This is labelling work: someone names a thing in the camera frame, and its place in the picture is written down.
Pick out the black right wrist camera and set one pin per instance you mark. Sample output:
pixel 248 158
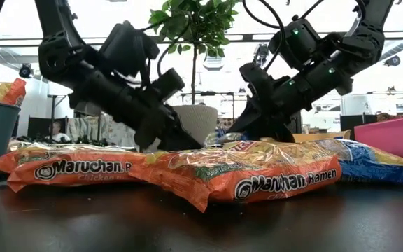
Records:
pixel 296 42

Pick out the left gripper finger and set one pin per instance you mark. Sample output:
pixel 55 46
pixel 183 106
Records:
pixel 149 136
pixel 180 138

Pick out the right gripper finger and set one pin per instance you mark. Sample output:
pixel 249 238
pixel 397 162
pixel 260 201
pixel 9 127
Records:
pixel 248 119
pixel 275 127

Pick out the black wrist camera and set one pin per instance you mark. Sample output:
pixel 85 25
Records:
pixel 296 42
pixel 128 49

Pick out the long black overhead bar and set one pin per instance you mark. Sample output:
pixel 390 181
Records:
pixel 243 36

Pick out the orange Maruchan ramen packet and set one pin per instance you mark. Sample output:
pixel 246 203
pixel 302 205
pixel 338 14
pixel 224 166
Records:
pixel 257 182
pixel 240 146
pixel 68 168
pixel 2 91

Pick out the yellow plastic bin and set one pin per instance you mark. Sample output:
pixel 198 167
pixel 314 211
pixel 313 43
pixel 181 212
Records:
pixel 327 136

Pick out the black ceiling spotlight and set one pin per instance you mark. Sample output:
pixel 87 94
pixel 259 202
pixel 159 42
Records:
pixel 260 52
pixel 392 60
pixel 25 70

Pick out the red plastic bin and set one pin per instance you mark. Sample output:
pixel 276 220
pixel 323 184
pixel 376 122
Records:
pixel 390 140

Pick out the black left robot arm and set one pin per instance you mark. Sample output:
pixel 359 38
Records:
pixel 58 59

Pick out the black background rail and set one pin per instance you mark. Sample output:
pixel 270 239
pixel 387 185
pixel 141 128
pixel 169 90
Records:
pixel 205 93

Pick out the green leafy plant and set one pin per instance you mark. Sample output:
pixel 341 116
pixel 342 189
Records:
pixel 198 21

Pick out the person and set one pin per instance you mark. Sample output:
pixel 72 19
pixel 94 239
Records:
pixel 57 134

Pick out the marbled cloth panel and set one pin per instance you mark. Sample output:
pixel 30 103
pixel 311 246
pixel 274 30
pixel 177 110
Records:
pixel 89 129

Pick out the dark background monitor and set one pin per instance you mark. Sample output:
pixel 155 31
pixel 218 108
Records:
pixel 357 122

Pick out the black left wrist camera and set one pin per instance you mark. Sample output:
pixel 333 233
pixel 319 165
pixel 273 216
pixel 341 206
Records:
pixel 128 49

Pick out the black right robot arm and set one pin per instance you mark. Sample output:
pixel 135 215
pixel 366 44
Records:
pixel 362 45

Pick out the dark background screen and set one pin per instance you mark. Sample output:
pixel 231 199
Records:
pixel 40 126

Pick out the blue Maruchan ramen packet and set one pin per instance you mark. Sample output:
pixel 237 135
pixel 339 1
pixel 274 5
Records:
pixel 219 137
pixel 373 164

